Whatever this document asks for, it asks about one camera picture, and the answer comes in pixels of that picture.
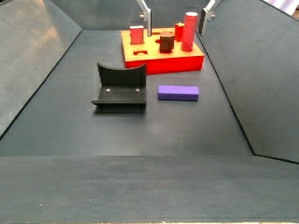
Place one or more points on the black curved fixture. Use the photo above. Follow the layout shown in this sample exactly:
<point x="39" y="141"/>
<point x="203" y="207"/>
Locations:
<point x="121" y="85"/>

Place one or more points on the dark brown peg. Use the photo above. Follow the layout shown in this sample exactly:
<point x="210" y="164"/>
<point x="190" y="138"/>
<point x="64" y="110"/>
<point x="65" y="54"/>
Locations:
<point x="165" y="42"/>

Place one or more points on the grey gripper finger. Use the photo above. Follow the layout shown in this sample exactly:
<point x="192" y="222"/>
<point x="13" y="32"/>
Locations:
<point x="145" y="16"/>
<point x="206" y="16"/>

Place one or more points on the red peg board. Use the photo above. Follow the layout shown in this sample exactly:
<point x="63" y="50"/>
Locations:
<point x="160" y="63"/>

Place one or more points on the purple rectangle block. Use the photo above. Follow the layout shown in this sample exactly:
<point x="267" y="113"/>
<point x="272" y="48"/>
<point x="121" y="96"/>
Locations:
<point x="180" y="93"/>

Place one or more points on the red star peg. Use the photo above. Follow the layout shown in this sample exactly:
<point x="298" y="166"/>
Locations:
<point x="179" y="27"/>

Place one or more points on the tall red hexagonal peg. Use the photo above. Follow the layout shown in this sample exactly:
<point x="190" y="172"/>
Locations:
<point x="188" y="30"/>

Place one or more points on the red rectangular peg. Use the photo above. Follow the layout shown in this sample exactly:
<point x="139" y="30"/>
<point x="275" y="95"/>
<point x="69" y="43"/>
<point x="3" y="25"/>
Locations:
<point x="136" y="34"/>

